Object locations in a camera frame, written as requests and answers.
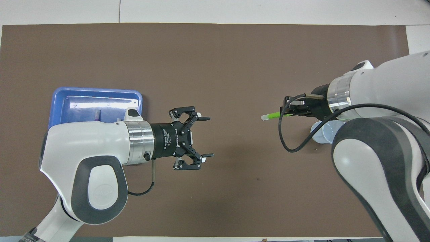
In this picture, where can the green highlighter pen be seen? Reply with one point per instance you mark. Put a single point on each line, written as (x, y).
(273, 115)

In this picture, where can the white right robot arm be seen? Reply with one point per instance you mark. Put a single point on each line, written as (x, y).
(386, 94)

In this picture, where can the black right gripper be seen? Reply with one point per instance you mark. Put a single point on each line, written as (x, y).
(319, 106)

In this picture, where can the purple highlighter pen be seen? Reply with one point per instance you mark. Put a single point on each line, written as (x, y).
(97, 115)

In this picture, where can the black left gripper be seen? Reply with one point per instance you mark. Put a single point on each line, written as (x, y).
(164, 139)

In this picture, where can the brown table mat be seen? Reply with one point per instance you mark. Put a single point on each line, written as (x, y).
(235, 60)

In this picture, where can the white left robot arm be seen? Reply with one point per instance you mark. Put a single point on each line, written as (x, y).
(84, 144)

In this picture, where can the blue plastic tray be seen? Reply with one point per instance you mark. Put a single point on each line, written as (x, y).
(84, 101)

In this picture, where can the translucent plastic cup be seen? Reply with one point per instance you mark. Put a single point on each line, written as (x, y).
(324, 132)

